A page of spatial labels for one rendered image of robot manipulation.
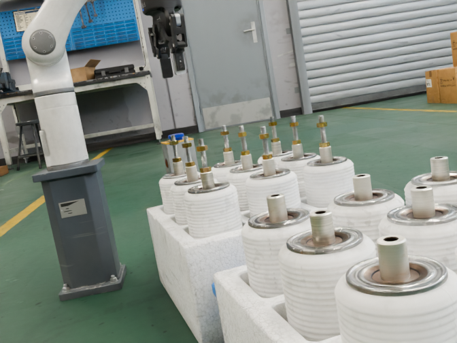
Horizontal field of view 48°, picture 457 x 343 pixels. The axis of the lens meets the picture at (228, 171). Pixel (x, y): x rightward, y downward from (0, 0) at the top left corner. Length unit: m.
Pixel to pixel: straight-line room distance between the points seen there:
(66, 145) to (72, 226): 0.19
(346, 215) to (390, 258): 0.24
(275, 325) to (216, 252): 0.34
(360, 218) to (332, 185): 0.33
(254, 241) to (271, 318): 0.10
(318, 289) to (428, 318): 0.13
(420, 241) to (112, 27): 5.73
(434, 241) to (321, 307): 0.13
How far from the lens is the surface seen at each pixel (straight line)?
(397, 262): 0.41
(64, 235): 1.26
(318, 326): 0.51
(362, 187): 0.67
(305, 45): 6.37
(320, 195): 0.97
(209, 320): 0.89
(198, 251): 0.85
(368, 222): 0.64
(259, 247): 0.60
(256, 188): 0.91
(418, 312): 0.39
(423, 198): 0.57
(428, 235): 0.54
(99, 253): 1.26
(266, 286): 0.61
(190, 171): 1.01
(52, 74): 1.30
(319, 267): 0.48
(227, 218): 0.88
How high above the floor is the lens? 0.41
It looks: 9 degrees down
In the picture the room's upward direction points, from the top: 10 degrees counter-clockwise
